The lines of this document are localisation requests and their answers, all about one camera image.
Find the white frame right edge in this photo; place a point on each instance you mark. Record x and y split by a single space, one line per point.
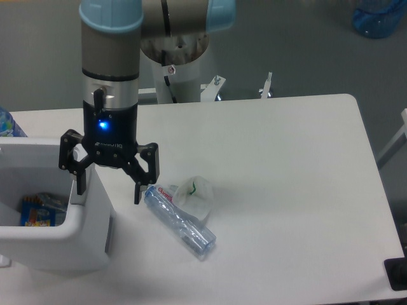
397 141

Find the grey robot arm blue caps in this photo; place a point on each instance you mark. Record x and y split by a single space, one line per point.
111 37

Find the white push-lid trash can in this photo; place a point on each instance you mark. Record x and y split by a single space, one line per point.
30 166

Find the blue labelled bottle left edge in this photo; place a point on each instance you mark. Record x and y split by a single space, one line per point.
9 127

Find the crushed clear plastic bottle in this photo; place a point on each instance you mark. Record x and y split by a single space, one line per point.
194 235

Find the blue water jug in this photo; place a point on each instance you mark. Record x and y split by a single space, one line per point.
377 19

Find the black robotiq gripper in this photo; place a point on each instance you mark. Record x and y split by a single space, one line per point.
110 140

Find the colourful snack wrapper in bin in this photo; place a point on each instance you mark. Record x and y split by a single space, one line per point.
43 210

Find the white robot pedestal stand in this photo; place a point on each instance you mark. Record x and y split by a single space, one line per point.
176 63

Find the black clamp table corner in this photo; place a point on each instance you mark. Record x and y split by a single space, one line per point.
396 273

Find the crumpled white tissue paper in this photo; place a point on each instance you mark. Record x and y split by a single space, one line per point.
195 196

